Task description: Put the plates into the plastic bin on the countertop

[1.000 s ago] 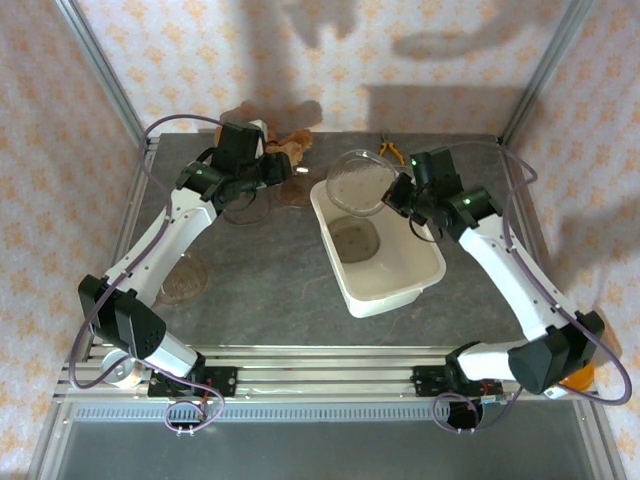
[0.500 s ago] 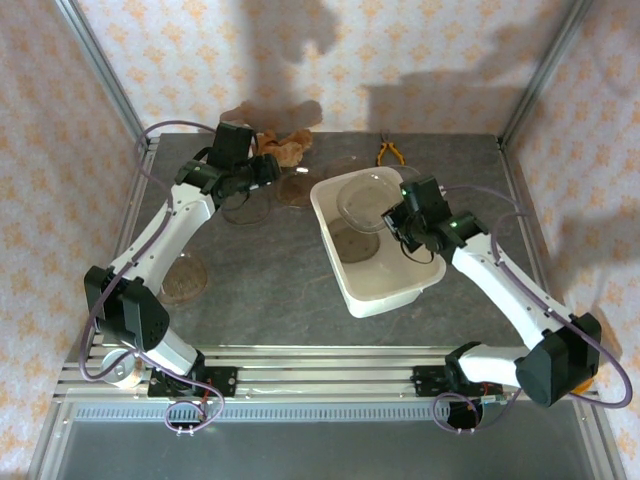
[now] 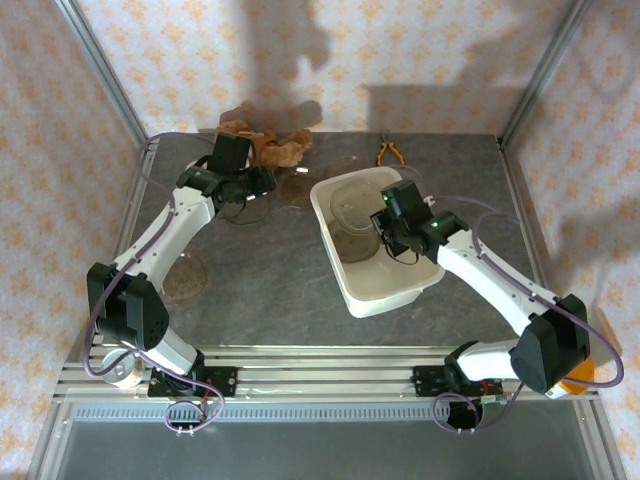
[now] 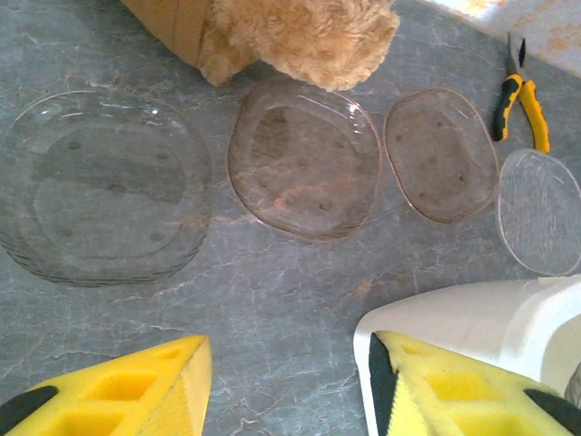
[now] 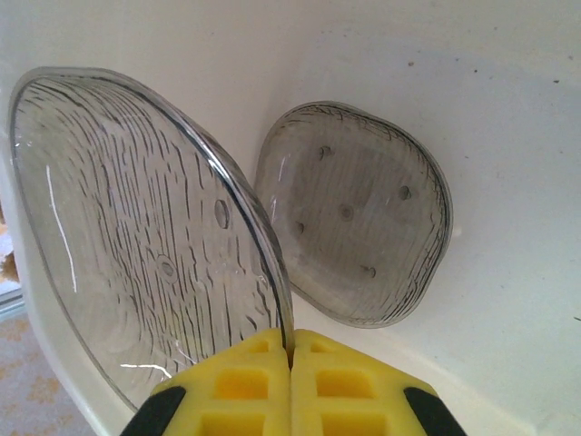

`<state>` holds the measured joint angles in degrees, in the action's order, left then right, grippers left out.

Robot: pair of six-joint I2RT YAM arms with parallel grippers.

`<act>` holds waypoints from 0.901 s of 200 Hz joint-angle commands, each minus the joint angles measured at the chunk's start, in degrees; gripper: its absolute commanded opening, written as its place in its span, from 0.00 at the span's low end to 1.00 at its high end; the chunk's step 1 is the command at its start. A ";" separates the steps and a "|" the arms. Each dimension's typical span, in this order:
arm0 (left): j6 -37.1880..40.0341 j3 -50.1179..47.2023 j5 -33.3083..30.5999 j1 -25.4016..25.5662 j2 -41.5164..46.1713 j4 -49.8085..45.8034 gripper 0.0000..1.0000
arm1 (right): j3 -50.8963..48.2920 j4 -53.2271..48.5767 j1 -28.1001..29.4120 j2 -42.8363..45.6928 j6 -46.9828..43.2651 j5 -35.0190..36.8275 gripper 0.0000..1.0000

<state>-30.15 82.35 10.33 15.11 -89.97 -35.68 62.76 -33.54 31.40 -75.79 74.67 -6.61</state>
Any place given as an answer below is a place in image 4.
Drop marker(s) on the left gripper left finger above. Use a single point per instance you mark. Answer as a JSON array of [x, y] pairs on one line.
[[113, 399]]

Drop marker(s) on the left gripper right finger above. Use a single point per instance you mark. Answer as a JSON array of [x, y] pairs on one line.
[[454, 399]]

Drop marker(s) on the white plastic bin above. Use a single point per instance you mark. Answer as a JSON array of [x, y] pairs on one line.
[[499, 318]]

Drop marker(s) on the clear ribbed round plate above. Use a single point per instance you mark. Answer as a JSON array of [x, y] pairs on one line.
[[540, 213]]

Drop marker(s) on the large clear glass plate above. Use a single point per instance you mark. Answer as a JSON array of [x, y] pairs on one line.
[[109, 191]]

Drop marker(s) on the small pink-rimmed clear plate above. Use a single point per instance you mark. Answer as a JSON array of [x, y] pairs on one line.
[[440, 154]]

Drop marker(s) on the yellow black pliers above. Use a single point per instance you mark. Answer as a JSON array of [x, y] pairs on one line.
[[535, 113]]

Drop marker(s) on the tan teddy bear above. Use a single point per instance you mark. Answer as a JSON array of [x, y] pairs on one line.
[[308, 41]]

